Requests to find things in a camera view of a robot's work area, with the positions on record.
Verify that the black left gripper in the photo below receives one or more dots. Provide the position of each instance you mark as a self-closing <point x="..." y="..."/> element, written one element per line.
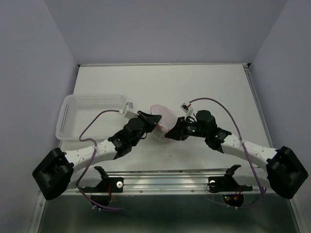
<point x="151" y="120"/>

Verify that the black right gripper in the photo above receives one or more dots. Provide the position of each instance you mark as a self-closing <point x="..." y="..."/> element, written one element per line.
<point x="178" y="132"/>

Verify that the white mesh laundry bag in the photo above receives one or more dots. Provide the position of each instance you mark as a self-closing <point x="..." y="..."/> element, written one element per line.
<point x="166" y="123"/>

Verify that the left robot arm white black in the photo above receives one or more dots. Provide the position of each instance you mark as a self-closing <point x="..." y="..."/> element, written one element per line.
<point x="54" y="172"/>

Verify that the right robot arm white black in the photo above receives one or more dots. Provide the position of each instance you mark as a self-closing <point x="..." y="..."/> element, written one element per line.
<point x="276" y="169"/>

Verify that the white perforated plastic basket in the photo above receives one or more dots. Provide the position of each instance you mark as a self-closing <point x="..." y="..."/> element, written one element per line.
<point x="77" y="111"/>

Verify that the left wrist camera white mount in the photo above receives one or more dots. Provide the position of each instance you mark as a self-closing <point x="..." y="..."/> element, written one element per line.
<point x="128" y="111"/>

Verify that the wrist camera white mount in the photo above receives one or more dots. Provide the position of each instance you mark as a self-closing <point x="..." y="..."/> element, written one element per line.
<point x="187" y="108"/>
<point x="128" y="111"/>

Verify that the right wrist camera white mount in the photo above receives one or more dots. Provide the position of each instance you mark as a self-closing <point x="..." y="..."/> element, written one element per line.
<point x="187" y="108"/>

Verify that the aluminium front rail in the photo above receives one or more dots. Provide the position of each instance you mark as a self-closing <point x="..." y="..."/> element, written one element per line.
<point x="174" y="182"/>

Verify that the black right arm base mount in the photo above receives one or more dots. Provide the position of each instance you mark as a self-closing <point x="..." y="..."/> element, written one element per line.
<point x="226" y="183"/>

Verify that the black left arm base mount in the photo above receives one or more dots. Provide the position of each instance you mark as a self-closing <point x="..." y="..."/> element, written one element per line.
<point x="106" y="185"/>

